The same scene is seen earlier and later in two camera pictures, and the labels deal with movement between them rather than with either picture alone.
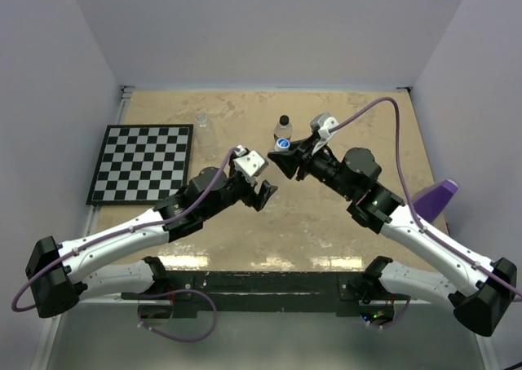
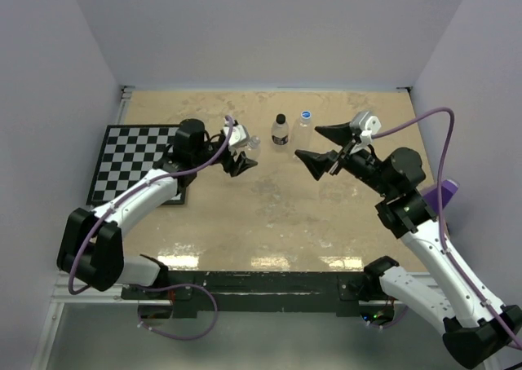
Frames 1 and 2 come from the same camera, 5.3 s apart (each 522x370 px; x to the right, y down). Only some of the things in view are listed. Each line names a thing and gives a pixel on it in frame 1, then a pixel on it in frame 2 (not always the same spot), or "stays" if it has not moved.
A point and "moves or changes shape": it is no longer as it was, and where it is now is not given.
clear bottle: (279, 149) -> (302, 138)
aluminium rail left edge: (93, 211) stays
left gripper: (253, 198) -> (241, 165)
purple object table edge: (431, 202) stays
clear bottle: (206, 140) moves or changes shape
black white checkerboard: (142, 165) stays
